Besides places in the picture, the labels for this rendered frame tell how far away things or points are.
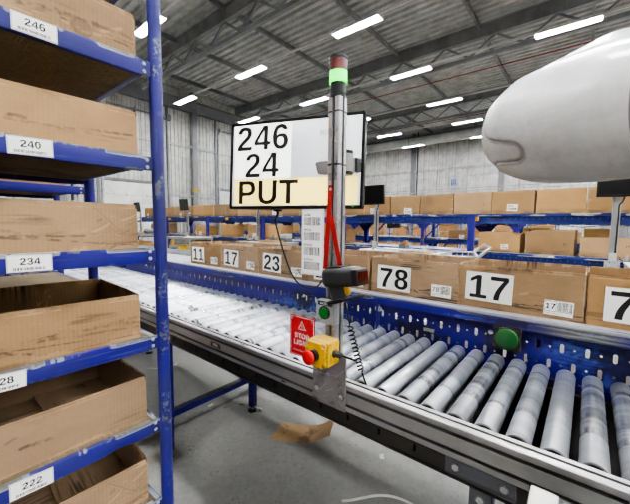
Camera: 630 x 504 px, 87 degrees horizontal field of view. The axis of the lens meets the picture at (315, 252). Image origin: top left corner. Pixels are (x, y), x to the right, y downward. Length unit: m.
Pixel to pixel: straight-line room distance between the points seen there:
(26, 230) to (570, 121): 0.85
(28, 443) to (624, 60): 1.05
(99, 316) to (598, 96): 0.87
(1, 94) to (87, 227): 0.25
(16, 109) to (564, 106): 0.83
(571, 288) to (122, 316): 1.31
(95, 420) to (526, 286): 1.31
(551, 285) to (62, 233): 1.38
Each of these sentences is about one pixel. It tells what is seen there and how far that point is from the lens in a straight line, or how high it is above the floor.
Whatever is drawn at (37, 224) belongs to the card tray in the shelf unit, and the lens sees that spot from 0.80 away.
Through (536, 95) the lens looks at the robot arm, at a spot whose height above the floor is 1.36.
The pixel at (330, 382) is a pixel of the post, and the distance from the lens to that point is 1.05.
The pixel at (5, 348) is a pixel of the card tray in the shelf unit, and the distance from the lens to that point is 0.82.
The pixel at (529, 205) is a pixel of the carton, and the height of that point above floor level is 1.50.
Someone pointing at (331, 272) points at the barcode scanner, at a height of 1.07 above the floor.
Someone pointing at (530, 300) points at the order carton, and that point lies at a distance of 1.39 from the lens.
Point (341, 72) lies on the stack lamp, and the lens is 1.03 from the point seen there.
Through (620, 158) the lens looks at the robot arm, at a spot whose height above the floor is 1.28.
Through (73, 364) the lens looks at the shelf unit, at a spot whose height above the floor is 0.93.
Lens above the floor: 1.20
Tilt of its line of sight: 5 degrees down
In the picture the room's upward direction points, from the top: 1 degrees clockwise
